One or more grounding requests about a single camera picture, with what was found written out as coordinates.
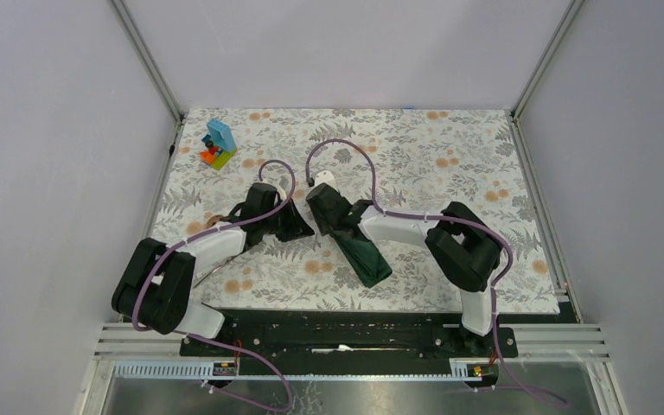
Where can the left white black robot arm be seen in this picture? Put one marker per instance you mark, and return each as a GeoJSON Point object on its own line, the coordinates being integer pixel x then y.
{"type": "Point", "coordinates": [154, 290]}

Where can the aluminium rail right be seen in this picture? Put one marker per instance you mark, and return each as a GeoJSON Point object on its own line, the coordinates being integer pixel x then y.
{"type": "Point", "coordinates": [559, 342]}

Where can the aluminium frame post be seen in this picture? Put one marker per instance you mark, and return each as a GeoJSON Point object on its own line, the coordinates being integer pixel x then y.
{"type": "Point", "coordinates": [552, 47]}
{"type": "Point", "coordinates": [146, 58]}

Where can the aluminium rail left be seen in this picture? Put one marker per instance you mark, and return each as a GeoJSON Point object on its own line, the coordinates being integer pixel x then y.
{"type": "Point", "coordinates": [121, 339]}

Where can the floral patterned table mat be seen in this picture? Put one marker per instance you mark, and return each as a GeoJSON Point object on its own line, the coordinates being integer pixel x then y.
{"type": "Point", "coordinates": [420, 160]}

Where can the right aluminium frame post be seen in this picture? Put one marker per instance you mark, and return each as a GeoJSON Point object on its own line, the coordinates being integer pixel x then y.
{"type": "Point", "coordinates": [552, 47]}

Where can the colourful toy brick build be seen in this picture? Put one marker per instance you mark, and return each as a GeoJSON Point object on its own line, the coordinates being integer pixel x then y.
{"type": "Point", "coordinates": [219, 144]}

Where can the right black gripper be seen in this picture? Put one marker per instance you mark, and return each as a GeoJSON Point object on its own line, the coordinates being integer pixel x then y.
{"type": "Point", "coordinates": [322, 226]}

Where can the dark green cloth napkin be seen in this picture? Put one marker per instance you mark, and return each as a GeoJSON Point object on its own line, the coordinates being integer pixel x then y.
{"type": "Point", "coordinates": [363, 256]}

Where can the aluminium rail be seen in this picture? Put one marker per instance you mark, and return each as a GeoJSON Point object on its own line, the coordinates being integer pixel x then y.
{"type": "Point", "coordinates": [121, 339]}
{"type": "Point", "coordinates": [559, 342]}

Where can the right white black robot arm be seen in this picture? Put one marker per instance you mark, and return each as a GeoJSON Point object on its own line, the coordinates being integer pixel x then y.
{"type": "Point", "coordinates": [466, 251]}

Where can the copper spoon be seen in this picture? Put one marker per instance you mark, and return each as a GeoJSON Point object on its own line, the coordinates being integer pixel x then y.
{"type": "Point", "coordinates": [213, 220]}

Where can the left aluminium frame post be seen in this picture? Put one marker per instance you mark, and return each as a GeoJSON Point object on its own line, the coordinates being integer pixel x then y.
{"type": "Point", "coordinates": [146, 58]}

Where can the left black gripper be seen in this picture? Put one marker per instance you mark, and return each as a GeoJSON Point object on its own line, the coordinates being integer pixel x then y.
{"type": "Point", "coordinates": [296, 226]}

